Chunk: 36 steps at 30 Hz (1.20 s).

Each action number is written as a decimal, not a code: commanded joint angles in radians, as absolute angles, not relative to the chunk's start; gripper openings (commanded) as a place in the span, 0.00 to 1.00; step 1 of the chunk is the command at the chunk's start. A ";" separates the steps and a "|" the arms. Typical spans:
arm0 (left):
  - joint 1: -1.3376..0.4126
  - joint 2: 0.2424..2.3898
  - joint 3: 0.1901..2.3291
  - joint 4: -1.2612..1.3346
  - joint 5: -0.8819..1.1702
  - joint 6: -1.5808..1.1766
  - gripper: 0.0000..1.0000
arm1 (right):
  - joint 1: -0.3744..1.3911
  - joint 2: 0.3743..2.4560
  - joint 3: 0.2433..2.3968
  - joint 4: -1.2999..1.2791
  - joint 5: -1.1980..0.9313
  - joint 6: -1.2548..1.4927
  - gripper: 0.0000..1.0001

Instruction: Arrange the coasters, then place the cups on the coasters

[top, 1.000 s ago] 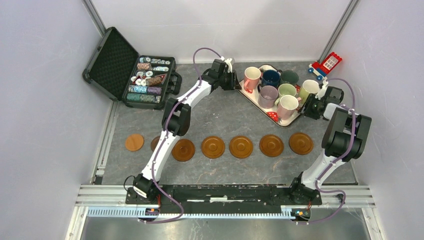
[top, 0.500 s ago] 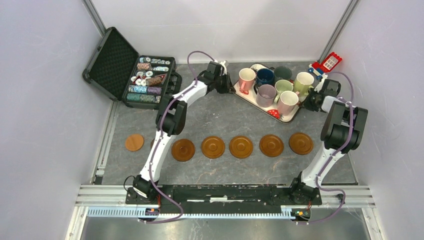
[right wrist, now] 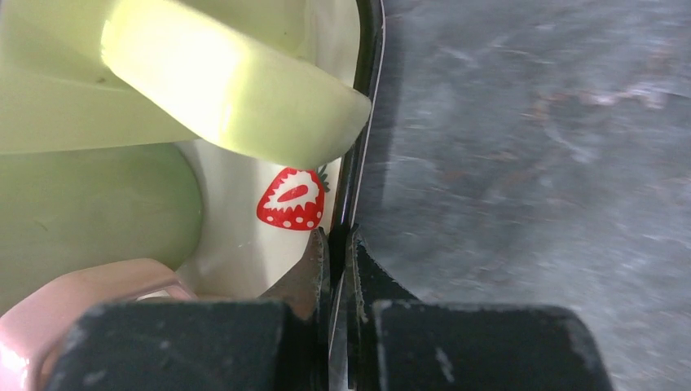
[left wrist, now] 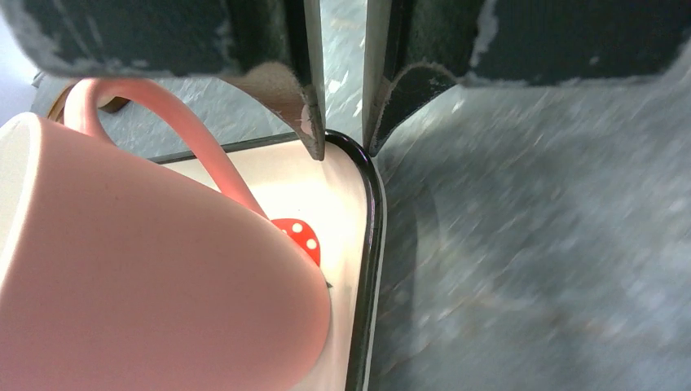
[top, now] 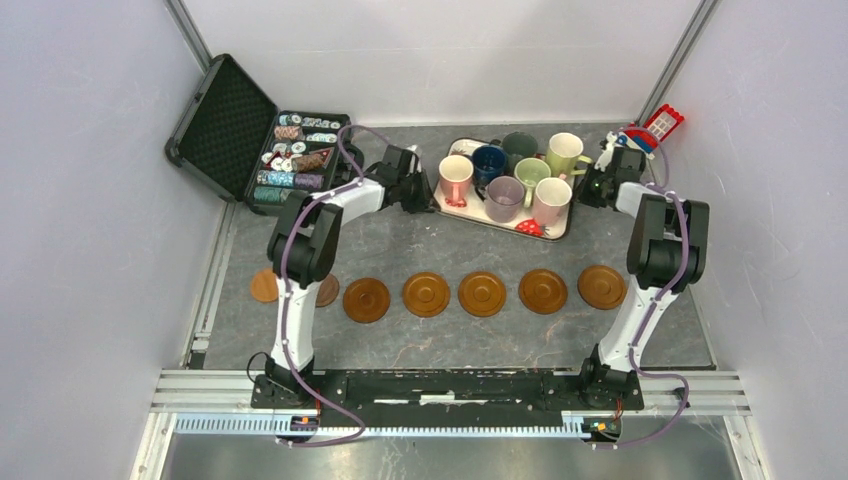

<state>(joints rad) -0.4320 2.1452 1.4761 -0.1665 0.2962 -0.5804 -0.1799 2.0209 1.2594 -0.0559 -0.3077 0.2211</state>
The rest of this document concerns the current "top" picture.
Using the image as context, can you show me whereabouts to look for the white strawberry print tray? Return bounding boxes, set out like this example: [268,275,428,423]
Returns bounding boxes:
[434,138,575,241]

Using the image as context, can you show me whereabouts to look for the brown grooved wooden coaster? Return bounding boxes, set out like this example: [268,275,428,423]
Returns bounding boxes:
[458,271,507,318]
[578,265,627,310]
[518,268,568,315]
[342,277,391,324]
[402,272,451,318]

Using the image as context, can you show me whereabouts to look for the dark walnut coaster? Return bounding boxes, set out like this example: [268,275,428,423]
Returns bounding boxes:
[315,273,340,308]

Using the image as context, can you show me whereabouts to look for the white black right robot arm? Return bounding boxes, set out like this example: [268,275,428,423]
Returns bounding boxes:
[577,142,710,408]

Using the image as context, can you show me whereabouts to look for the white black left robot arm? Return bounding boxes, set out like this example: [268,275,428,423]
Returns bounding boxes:
[264,145,432,408]

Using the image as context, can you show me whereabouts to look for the light orange flat coaster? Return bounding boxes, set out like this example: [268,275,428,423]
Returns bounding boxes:
[249,268,279,303]

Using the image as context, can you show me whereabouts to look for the pale pink white mug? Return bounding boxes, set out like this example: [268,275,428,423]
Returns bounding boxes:
[531,177,573,226]

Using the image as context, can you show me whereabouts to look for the yellow-green mug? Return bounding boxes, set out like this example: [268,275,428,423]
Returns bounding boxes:
[545,132,594,178]

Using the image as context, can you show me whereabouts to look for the light green mug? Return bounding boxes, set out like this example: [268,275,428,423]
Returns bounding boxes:
[513,158,551,208]

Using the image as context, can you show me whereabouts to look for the dark blue mug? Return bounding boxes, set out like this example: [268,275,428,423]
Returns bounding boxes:
[471,145,508,187]

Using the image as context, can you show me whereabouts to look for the dark green mug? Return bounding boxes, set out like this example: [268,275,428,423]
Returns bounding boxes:
[500,132,539,175]

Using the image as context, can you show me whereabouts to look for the lilac mug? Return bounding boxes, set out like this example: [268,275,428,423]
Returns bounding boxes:
[484,176,525,223]

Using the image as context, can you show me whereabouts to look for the red blue toy block car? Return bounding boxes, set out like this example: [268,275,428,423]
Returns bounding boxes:
[616,103,685,158]

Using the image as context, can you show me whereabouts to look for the black poker chip case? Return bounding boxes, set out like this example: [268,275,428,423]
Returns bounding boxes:
[164,54,364,215]

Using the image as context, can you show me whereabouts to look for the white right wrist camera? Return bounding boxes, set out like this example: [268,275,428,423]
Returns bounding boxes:
[593,131,629,172]

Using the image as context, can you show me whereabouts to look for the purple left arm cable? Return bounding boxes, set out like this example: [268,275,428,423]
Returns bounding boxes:
[274,124,392,450]

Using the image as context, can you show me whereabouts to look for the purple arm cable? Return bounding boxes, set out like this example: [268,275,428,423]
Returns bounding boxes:
[274,124,392,450]
[586,125,692,452]

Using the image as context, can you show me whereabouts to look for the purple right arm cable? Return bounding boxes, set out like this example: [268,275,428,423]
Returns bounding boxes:
[586,125,692,452]

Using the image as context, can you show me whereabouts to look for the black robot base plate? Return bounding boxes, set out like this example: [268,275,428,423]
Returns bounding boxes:
[251,368,645,429]

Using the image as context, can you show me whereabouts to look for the aluminium frame rail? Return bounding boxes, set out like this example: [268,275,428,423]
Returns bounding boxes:
[133,370,770,479]

